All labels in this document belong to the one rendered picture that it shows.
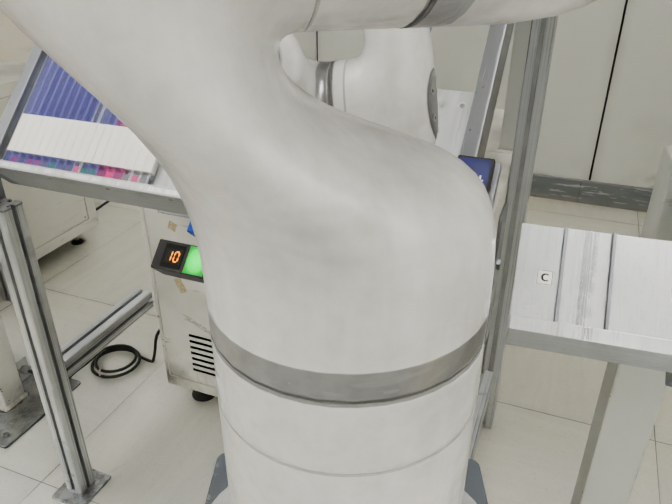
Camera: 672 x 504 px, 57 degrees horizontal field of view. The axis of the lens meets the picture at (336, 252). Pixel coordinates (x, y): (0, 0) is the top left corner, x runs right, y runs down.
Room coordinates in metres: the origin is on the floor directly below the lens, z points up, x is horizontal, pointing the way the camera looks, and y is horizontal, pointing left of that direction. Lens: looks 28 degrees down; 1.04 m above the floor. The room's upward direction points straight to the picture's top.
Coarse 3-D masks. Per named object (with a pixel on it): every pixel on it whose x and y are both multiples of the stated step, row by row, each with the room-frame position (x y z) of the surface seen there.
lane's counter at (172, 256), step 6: (168, 246) 0.71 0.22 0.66; (174, 246) 0.70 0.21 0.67; (180, 246) 0.70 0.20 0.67; (168, 252) 0.70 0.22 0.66; (174, 252) 0.70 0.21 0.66; (180, 252) 0.70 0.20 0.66; (162, 258) 0.70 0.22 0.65; (168, 258) 0.69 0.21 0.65; (174, 258) 0.69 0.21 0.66; (180, 258) 0.69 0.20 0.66; (162, 264) 0.69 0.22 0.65; (168, 264) 0.69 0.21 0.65; (174, 264) 0.69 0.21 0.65; (180, 264) 0.68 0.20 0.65
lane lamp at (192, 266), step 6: (192, 246) 0.70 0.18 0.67; (192, 252) 0.69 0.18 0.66; (198, 252) 0.69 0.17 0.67; (192, 258) 0.69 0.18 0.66; (198, 258) 0.68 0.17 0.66; (186, 264) 0.68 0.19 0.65; (192, 264) 0.68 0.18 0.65; (198, 264) 0.68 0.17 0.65; (186, 270) 0.68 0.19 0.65; (192, 270) 0.67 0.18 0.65; (198, 270) 0.67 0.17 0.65
